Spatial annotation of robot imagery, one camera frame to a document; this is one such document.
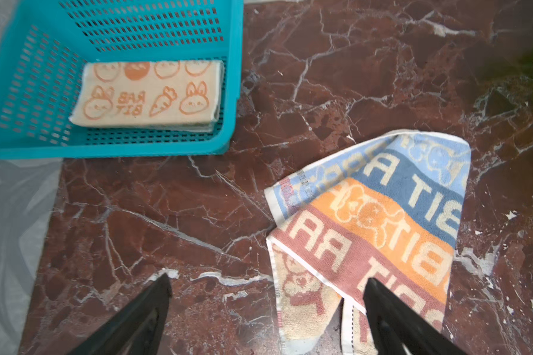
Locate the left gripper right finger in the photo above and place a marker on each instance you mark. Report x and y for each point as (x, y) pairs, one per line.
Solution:
(397, 329)

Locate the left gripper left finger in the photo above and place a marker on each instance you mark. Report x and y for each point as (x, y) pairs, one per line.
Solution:
(137, 328)

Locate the striped multicolour rabbit towel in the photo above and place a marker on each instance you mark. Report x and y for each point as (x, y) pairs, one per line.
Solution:
(388, 208)

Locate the orange bunny towel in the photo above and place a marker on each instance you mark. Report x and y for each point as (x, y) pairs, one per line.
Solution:
(165, 95)

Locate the teal plastic basket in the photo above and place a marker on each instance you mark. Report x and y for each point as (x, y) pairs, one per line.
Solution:
(47, 43)

